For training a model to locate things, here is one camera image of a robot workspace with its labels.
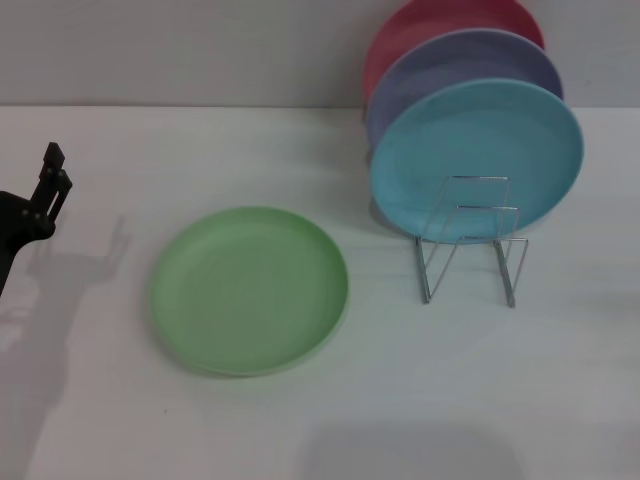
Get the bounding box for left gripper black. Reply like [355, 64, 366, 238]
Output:
[0, 142, 74, 299]

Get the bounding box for green plastic plate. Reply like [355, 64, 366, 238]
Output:
[149, 205, 350, 380]

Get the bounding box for red plastic plate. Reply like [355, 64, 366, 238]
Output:
[363, 0, 546, 109]

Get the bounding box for blue plastic plate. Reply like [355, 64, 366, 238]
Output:
[370, 78, 585, 245]

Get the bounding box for purple plastic plate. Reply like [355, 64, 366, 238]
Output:
[364, 28, 565, 151]

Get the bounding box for metal wire plate rack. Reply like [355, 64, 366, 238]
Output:
[413, 174, 530, 308]

